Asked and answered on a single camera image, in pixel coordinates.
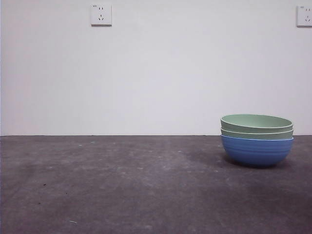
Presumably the green ribbed bowl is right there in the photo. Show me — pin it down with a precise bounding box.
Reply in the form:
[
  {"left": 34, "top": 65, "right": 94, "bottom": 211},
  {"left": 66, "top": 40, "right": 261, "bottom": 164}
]
[
  {"left": 220, "top": 114, "right": 294, "bottom": 134},
  {"left": 220, "top": 127, "right": 295, "bottom": 141}
]

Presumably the blue ribbed bowl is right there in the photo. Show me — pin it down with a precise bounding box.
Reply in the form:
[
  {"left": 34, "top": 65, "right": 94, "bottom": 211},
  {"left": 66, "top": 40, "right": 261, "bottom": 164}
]
[{"left": 220, "top": 135, "right": 295, "bottom": 168}]

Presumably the white wall socket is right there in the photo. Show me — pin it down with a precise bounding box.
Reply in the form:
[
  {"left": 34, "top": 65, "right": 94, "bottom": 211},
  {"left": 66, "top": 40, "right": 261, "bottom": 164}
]
[
  {"left": 296, "top": 5, "right": 312, "bottom": 28},
  {"left": 91, "top": 3, "right": 113, "bottom": 27}
]

